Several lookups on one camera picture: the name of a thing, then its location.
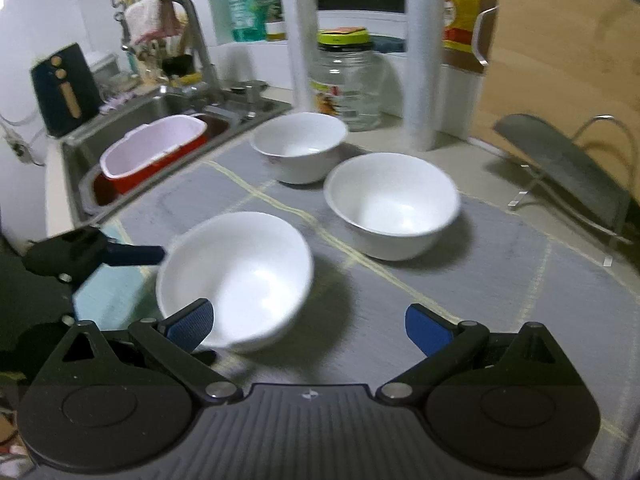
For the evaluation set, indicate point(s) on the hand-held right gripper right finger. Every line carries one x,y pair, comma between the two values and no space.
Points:
425,327

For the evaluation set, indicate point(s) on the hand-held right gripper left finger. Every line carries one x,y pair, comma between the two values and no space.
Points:
192,322

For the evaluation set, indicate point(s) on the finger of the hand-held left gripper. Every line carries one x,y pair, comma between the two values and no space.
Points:
135,255

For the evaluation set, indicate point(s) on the white floral bowl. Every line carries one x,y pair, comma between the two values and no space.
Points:
235,275
300,137
395,205

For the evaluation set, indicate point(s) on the grey checked mat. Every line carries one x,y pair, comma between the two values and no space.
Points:
450,290

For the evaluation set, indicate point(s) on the red basin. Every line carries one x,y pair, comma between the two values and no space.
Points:
150,155

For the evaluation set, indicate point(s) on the steel sink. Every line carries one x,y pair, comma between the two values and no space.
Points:
85,160

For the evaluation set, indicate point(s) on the black air fryer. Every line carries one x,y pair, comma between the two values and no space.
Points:
62,90

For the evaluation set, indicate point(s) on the white container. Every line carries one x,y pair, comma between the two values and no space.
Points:
106,72

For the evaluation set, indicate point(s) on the black utensil cup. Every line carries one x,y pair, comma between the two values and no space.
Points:
177,65

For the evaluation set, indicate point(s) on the small metal tap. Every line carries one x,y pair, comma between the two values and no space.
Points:
253,96

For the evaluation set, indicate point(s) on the steel faucet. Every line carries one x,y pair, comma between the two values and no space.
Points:
200,45

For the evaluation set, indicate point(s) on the pink white rag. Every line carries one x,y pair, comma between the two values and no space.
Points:
147,20

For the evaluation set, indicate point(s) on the glass jar with green lid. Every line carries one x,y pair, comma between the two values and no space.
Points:
350,80

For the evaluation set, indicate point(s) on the white paper roll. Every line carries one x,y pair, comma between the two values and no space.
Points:
300,40

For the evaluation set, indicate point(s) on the green detergent bottle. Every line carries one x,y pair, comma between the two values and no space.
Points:
250,5

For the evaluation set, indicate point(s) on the blue cloth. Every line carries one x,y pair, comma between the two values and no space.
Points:
389,44

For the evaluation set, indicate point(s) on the yellow label oil bottle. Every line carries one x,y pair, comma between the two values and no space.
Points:
462,20

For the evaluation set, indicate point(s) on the wooden cutting board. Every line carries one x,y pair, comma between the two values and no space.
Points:
565,35

